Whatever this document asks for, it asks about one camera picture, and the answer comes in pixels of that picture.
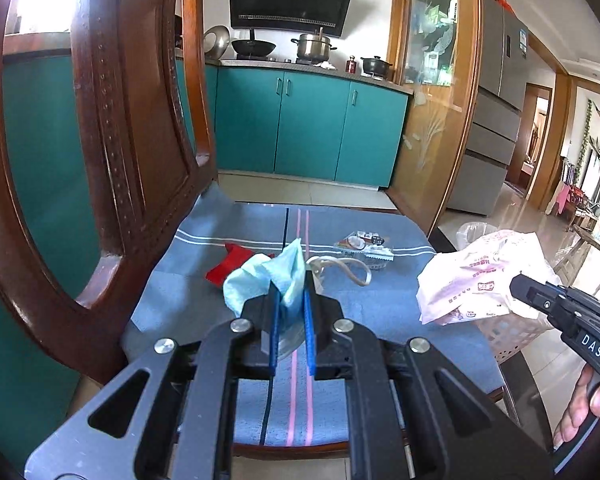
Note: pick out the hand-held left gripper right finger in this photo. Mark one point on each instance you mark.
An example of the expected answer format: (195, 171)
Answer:
(310, 325)

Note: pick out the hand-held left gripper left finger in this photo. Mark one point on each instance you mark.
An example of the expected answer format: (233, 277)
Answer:
(275, 320)

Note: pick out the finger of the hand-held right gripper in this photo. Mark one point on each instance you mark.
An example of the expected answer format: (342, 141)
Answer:
(530, 296)
(537, 281)

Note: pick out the light blue cloth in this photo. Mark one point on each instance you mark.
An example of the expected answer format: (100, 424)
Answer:
(260, 280)

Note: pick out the white plastic basket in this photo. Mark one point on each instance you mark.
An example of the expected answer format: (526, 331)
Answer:
(515, 342)

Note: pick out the white plastic bag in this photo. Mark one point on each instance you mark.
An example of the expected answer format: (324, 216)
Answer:
(470, 280)

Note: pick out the person's right hand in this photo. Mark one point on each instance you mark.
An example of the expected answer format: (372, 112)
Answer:
(577, 412)

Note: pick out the wooden armchair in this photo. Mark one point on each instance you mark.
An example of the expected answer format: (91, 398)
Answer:
(597, 260)

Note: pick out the red wrapper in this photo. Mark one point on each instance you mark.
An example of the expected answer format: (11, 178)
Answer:
(225, 267)

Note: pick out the blue striped seat cushion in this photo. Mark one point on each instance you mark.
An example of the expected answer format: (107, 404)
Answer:
(390, 320)

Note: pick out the clear plastic basket liner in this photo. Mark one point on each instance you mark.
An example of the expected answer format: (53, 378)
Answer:
(472, 232)

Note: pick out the clothes rack with pink clothes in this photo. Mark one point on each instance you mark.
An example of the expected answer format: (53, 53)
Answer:
(565, 200)

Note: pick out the clear plastic wrapper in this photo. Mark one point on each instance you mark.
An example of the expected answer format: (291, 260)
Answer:
(355, 244)

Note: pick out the small white sachet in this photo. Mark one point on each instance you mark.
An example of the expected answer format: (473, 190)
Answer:
(380, 255)

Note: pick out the wooden doorway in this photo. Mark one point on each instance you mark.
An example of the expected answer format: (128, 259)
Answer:
(530, 145)

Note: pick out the green garland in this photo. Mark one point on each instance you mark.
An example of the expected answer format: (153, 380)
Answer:
(585, 140)

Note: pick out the silver refrigerator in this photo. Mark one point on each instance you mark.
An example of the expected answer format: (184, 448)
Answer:
(490, 110)

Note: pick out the wood framed glass door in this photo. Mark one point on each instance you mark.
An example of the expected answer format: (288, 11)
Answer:
(430, 120)

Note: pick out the teal kitchen base cabinet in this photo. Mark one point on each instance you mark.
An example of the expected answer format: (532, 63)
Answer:
(305, 125)

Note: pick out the carved wooden chair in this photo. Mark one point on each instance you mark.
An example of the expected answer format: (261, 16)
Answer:
(130, 110)

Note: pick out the gas stove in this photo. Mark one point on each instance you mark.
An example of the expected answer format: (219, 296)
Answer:
(280, 60)

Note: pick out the white rag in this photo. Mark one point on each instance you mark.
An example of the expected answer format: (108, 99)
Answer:
(326, 65)

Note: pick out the red jar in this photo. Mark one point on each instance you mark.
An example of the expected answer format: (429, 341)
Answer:
(351, 64)

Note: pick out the black clay pot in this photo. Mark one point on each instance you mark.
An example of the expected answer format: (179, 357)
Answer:
(376, 66)

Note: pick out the black wok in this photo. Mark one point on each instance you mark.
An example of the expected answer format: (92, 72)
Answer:
(252, 47)

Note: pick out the steel cooking pot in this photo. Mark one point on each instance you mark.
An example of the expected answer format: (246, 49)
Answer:
(312, 47)

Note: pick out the teal side cabinet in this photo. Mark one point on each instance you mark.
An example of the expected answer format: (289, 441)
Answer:
(45, 160)

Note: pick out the steel pot lid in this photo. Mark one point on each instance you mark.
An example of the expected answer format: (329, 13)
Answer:
(216, 41)

